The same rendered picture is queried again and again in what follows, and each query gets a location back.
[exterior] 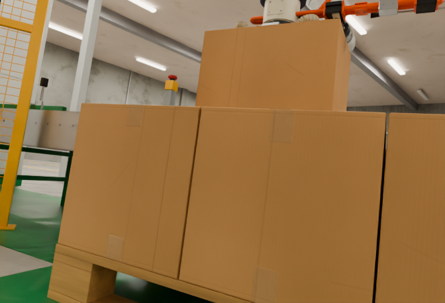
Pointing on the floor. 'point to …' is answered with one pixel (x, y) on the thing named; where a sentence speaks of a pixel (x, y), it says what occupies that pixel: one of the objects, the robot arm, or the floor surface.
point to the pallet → (80, 274)
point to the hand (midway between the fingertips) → (336, 12)
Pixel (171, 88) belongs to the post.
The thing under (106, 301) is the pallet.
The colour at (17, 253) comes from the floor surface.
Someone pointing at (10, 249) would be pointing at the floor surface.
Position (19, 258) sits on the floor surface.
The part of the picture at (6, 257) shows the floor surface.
